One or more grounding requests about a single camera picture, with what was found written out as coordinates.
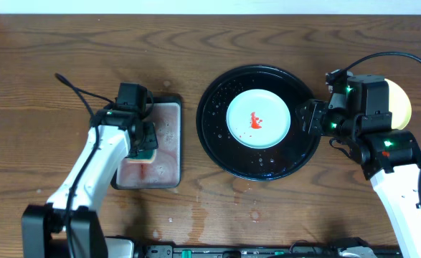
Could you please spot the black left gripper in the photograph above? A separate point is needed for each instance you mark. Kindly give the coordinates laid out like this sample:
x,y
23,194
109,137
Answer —
x,y
148,140

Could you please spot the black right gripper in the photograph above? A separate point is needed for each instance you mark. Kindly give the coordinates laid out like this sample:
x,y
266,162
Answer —
x,y
306,112

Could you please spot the green and yellow sponge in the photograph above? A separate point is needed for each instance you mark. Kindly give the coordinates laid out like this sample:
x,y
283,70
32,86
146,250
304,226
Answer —
x,y
145,156

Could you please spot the mint plate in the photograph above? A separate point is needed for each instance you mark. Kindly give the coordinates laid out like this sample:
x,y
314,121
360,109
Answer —
x,y
258,119

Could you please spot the yellow plate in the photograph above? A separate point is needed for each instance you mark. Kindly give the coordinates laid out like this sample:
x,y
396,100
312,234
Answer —
x,y
400,104

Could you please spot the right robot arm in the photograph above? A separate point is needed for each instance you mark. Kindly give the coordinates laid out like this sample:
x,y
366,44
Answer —
x,y
361,115

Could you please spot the black rectangular soapy tray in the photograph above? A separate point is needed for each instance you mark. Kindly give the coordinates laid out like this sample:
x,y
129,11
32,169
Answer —
x,y
165,170

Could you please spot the black round serving tray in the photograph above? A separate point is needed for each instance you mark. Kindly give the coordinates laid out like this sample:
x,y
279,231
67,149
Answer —
x,y
266,164

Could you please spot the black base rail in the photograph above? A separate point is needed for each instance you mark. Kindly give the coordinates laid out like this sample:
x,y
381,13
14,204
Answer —
x,y
348,247

